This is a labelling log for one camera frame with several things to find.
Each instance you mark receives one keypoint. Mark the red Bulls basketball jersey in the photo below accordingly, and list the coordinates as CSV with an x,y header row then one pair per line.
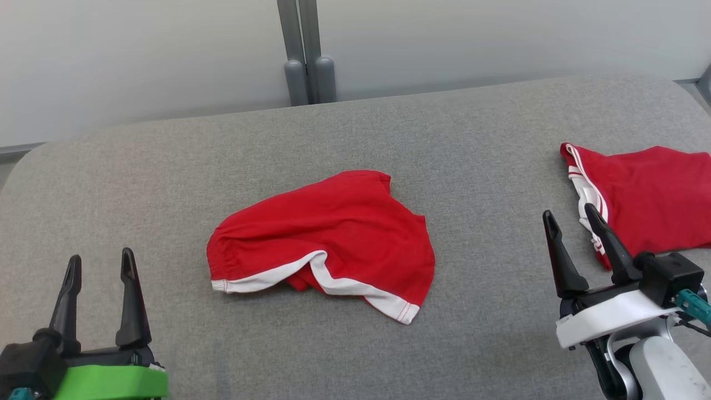
x,y
655,200

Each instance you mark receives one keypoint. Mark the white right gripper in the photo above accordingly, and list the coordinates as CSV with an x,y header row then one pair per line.
x,y
605,319

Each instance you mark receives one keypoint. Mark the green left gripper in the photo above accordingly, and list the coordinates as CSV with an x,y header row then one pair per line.
x,y
111,380

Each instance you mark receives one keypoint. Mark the grey partition post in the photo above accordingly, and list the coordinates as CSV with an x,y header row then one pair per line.
x,y
319,50
291,44

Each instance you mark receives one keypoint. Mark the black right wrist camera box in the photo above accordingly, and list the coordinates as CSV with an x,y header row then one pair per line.
x,y
669,275

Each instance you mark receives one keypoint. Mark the red shorts with white trim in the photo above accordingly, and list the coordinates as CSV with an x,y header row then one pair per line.
x,y
344,233

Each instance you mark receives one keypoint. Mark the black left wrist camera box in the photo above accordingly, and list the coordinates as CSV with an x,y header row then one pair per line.
x,y
28,361

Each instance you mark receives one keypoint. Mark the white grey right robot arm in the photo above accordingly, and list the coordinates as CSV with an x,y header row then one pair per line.
x,y
661,372

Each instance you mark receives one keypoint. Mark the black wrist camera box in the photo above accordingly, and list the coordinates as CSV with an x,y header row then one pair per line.
x,y
669,275
28,361

